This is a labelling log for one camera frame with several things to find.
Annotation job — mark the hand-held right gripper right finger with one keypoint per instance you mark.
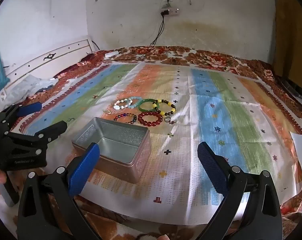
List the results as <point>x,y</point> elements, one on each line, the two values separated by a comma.
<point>211,170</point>

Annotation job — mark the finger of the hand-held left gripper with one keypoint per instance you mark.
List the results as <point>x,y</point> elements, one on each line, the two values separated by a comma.
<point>28,108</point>
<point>54,128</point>

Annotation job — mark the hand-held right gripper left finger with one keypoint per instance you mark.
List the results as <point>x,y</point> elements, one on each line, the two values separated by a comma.
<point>84,172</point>

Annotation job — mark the silver metal tin box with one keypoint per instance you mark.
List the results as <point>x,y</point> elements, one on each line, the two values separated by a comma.
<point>121,135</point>

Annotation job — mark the white plastic bag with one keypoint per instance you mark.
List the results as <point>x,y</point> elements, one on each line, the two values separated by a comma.
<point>33,83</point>

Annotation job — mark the white wooden headboard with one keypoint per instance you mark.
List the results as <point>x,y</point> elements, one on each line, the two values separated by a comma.
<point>66,50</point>

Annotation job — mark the striped printed cloth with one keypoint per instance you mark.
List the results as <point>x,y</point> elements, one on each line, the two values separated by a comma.
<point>216,92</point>

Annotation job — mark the green jade bangle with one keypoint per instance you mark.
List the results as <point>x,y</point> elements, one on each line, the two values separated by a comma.
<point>141,108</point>

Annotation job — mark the floral blanket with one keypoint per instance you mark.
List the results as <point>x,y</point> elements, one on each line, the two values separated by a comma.
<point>216,60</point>

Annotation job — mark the yellow hanging cloth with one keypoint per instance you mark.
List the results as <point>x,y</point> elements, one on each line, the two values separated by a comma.
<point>291,30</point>

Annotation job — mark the white power strip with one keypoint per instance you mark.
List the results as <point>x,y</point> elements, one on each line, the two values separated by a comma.
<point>172,12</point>

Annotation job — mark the white wall socket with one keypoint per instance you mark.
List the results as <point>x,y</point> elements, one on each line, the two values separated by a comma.
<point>167,1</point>

